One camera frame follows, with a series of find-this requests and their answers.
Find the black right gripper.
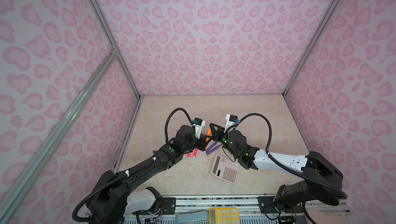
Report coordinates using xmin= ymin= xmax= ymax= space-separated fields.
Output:
xmin=208 ymin=124 xmax=240 ymax=158

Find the orange highlighter pen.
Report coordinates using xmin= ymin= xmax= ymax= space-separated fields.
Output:
xmin=206 ymin=129 xmax=212 ymax=142

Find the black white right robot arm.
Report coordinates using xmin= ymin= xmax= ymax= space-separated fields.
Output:
xmin=209 ymin=124 xmax=348 ymax=211

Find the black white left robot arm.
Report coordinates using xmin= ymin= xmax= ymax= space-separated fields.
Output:
xmin=84 ymin=126 xmax=211 ymax=224

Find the purple highlighter pen upper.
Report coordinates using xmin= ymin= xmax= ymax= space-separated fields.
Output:
xmin=205 ymin=142 xmax=218 ymax=153

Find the purple highlighter pen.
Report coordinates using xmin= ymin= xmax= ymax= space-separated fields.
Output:
xmin=205 ymin=144 xmax=222 ymax=155
xmin=205 ymin=142 xmax=218 ymax=153

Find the purple highlighter pen lower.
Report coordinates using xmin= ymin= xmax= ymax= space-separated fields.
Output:
xmin=205 ymin=144 xmax=222 ymax=155

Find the pink highlighter pen right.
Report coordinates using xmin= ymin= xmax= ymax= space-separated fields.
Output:
xmin=193 ymin=149 xmax=198 ymax=158

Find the pink white calculator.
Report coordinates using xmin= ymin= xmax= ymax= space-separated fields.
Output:
xmin=210 ymin=154 xmax=240 ymax=185

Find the yellow calculator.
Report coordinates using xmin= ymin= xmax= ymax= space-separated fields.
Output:
xmin=208 ymin=207 xmax=241 ymax=224

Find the grey blue case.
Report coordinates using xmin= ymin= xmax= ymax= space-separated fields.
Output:
xmin=175 ymin=211 xmax=209 ymax=224

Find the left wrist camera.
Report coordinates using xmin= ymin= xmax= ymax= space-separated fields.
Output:
xmin=192 ymin=118 xmax=205 ymax=139

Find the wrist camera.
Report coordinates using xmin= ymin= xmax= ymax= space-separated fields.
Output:
xmin=192 ymin=118 xmax=205 ymax=139
xmin=225 ymin=114 xmax=239 ymax=130

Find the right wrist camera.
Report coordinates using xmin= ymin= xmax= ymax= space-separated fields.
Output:
xmin=225 ymin=114 xmax=239 ymax=130

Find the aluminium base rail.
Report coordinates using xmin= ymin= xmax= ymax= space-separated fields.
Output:
xmin=82 ymin=194 xmax=356 ymax=224

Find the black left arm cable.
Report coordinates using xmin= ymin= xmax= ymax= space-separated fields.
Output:
xmin=72 ymin=107 xmax=196 ymax=223

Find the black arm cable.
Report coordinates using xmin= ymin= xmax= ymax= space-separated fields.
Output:
xmin=72 ymin=107 xmax=196 ymax=223
xmin=235 ymin=113 xmax=349 ymax=200

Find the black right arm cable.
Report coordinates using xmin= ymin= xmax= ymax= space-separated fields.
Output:
xmin=235 ymin=113 xmax=349 ymax=200

